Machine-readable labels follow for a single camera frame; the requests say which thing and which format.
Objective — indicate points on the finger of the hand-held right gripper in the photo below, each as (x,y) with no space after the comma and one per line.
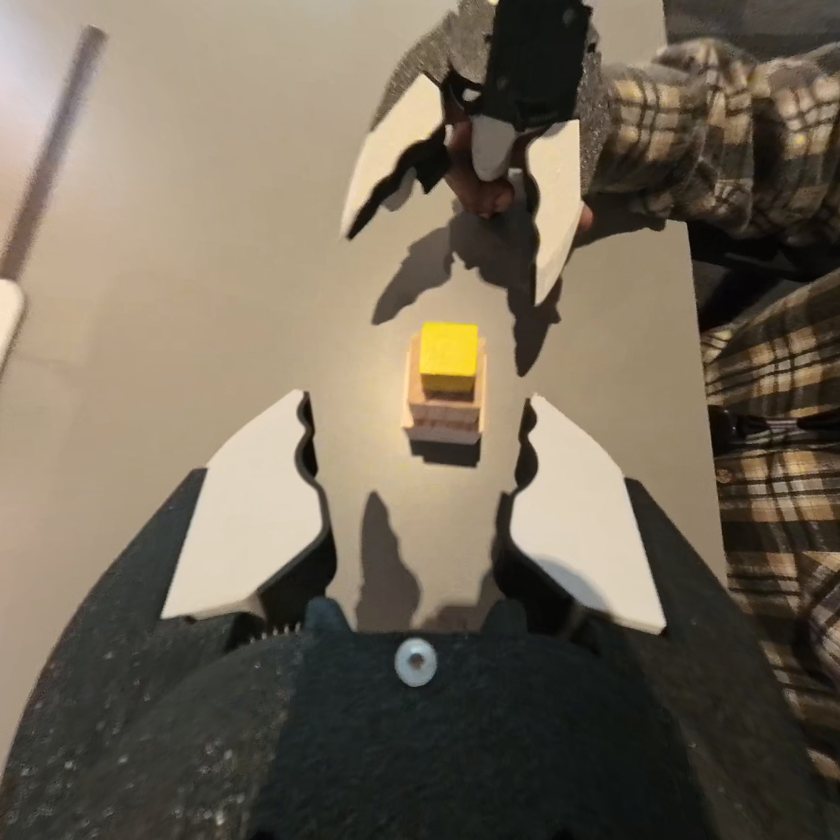
(558,197)
(387,151)

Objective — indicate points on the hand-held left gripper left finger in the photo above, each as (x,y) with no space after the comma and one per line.
(249,512)

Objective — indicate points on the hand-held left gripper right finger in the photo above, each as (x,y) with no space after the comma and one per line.
(577,525)

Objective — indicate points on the light wooden tray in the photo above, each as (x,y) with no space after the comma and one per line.
(443,423)

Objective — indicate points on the yellow wooden cube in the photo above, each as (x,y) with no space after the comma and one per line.
(448,354)

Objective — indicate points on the person's right forearm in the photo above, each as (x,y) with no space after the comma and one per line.
(709,138)

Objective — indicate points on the person's right hand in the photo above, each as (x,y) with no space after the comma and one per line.
(485,197)

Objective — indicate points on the person's plaid shirt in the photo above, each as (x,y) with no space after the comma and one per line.
(774,499)

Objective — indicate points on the white object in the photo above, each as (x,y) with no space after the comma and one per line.
(8,325)

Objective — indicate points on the dark grey pole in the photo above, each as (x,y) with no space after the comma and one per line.
(49,151)

